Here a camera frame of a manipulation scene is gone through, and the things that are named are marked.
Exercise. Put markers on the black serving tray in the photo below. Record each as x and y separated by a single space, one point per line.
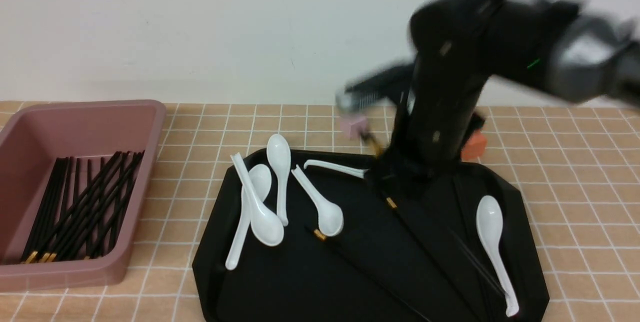
425 247

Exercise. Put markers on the white spoon upright centre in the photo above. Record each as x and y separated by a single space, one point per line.
279 157

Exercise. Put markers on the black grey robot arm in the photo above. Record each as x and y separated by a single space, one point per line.
552 47

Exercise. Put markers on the pink plastic bin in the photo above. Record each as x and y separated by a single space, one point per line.
31 140

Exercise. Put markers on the orange cube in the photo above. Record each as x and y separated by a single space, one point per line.
475 146

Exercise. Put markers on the black chopsticks bundle in bin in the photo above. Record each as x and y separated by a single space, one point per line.
82 208

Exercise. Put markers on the white spoon far left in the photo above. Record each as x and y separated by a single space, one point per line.
244 212

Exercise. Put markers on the white spoon crossing left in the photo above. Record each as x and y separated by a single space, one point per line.
265 224

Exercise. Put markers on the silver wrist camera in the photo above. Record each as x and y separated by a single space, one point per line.
390 83

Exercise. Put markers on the white spoon right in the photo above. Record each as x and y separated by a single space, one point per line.
489 225

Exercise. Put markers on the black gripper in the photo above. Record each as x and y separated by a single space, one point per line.
409 164

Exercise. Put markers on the white spoon top horizontal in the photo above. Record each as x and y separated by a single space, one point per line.
343 169

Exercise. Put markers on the white spoon centre diagonal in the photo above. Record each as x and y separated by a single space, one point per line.
330 217

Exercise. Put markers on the pink cube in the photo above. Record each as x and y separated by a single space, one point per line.
354 126

